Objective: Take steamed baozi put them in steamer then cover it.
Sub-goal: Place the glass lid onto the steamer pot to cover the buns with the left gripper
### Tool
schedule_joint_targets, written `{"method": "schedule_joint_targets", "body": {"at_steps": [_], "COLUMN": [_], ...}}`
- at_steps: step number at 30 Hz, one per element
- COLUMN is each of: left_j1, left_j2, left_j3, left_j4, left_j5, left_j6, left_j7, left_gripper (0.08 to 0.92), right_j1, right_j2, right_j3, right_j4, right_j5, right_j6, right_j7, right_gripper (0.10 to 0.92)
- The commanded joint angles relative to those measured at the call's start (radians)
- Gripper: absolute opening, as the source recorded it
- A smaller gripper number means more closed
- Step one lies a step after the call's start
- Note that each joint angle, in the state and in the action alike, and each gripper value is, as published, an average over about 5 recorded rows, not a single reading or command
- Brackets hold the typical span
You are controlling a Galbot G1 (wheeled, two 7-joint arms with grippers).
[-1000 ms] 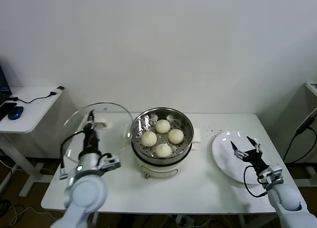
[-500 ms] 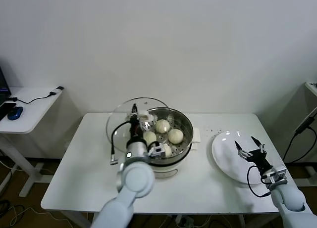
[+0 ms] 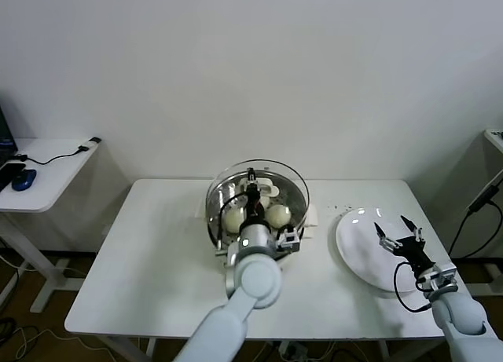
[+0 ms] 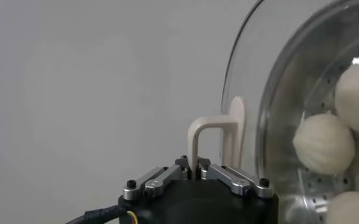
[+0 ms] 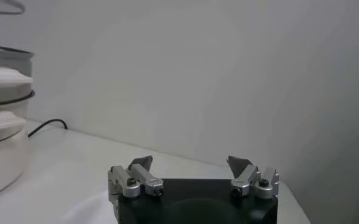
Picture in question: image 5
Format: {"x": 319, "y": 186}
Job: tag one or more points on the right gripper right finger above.
{"x": 264, "y": 185}

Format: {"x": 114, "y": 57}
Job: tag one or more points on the white electric cooking pot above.
{"x": 2, "y": 158}

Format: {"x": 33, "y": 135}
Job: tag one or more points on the large white round plate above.
{"x": 87, "y": 211}

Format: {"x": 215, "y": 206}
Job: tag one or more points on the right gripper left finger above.
{"x": 130, "y": 185}

